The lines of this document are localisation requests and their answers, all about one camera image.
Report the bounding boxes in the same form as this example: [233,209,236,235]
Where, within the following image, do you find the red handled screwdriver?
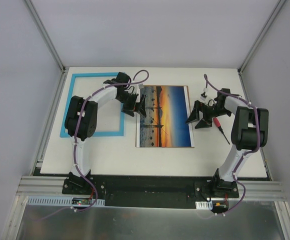
[212,117,231,145]

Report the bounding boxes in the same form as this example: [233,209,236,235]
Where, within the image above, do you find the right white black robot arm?
[186,88,269,199]

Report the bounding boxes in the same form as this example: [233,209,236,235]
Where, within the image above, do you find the brown cardboard backing board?
[135,84,195,149]

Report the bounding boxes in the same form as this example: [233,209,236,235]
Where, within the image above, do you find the right white slotted cable duct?
[195,201,213,211]

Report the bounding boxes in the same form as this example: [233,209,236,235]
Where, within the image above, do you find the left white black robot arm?
[62,72,147,195]

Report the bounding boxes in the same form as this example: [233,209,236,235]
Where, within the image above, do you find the blue wooden picture frame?
[59,72,125,138]

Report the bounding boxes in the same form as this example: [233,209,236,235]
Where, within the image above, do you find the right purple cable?
[196,73,265,219]

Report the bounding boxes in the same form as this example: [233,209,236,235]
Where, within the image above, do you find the white slotted cable duct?
[27,196,94,208]
[195,201,213,211]

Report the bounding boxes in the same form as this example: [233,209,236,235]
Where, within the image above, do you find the left aluminium corner post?
[23,0,66,73]

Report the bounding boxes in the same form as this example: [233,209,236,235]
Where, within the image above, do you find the aluminium front rail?
[16,176,287,202]

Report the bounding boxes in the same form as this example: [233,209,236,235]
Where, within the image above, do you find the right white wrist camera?
[200,87,208,102]

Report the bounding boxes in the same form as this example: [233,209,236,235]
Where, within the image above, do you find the purple cable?
[196,73,265,219]
[29,70,150,221]

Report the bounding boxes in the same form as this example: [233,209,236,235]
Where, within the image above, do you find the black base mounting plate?
[62,175,239,209]

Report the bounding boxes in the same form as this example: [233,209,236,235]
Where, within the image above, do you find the right aluminium corner post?
[237,0,288,75]

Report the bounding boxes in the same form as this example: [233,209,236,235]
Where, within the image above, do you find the aluminium corner post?
[237,0,288,75]
[23,0,66,73]

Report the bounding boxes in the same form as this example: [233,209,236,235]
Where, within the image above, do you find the left white slotted cable duct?
[27,196,94,208]

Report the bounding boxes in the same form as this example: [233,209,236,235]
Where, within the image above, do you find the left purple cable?
[29,70,150,221]

